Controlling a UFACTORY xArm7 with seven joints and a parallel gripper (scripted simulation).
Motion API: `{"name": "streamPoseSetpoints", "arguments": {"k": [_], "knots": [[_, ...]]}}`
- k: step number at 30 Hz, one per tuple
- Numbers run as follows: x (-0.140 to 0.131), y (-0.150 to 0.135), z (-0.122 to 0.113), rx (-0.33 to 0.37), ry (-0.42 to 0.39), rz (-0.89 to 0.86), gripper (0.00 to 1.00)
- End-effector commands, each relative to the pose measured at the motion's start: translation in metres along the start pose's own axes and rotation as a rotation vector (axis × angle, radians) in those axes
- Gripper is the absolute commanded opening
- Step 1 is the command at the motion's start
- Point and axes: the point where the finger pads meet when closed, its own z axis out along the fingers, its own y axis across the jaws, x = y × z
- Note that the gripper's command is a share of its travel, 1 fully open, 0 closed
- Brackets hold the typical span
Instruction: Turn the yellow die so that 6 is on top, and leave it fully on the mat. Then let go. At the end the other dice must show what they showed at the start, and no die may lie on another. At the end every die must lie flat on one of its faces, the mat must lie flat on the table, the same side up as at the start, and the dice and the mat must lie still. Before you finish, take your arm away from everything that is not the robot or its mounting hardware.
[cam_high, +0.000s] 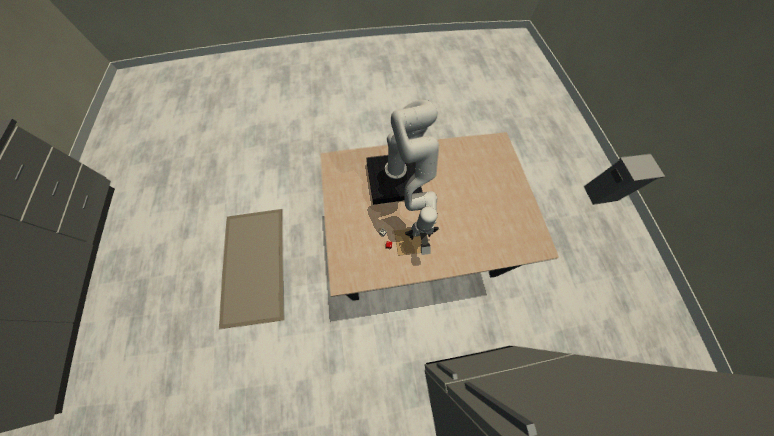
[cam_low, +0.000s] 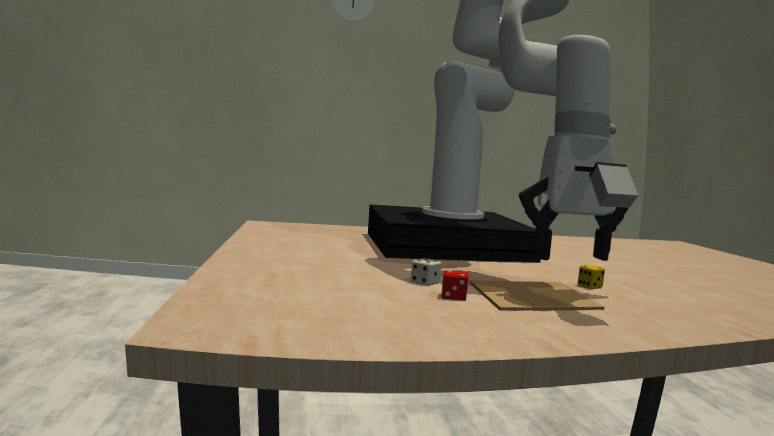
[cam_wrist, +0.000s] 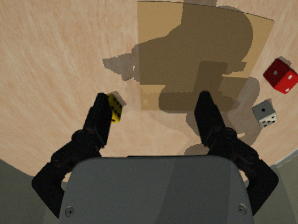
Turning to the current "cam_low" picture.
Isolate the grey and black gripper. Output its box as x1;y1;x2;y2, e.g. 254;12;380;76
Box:
519;132;628;261

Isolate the tan flat mat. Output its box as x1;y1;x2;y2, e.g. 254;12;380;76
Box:
470;280;605;311

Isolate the white die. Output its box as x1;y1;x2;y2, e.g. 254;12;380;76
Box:
411;258;442;286

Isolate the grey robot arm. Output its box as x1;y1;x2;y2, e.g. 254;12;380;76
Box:
422;0;638;220

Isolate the yellow die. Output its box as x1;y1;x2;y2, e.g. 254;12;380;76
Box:
577;265;605;289

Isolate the red die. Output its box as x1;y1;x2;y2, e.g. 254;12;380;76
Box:
441;270;468;301

